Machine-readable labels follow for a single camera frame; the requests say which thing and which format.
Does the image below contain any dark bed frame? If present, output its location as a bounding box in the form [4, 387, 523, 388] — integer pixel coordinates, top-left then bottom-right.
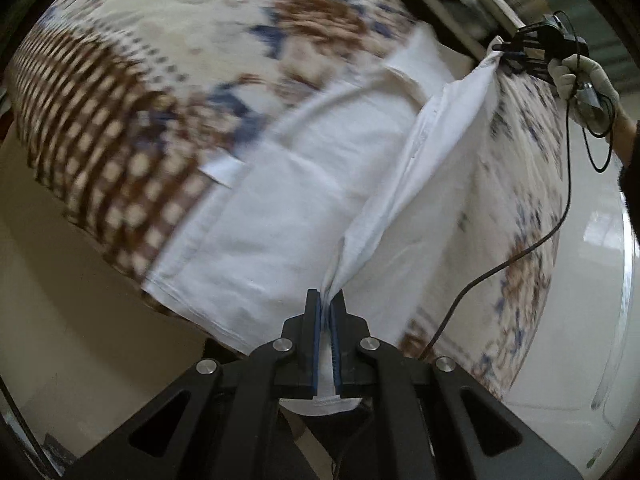
[400, 0, 503, 57]

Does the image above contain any white shirt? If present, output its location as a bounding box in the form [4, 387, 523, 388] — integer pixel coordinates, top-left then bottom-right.
[140, 25, 504, 418]

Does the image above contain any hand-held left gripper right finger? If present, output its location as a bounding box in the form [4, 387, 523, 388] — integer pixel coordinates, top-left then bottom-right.
[331, 292, 587, 480]

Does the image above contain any black cable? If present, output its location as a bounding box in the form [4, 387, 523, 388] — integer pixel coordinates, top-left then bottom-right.
[417, 19, 616, 362]

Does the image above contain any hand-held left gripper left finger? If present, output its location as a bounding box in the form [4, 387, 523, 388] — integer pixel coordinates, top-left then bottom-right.
[62, 289, 321, 480]

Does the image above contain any person's right hand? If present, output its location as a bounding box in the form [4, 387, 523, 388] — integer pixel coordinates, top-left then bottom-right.
[547, 54, 637, 161]

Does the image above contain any brown blue patterned blanket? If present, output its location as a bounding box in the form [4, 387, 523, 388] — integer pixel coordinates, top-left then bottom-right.
[7, 0, 562, 401]

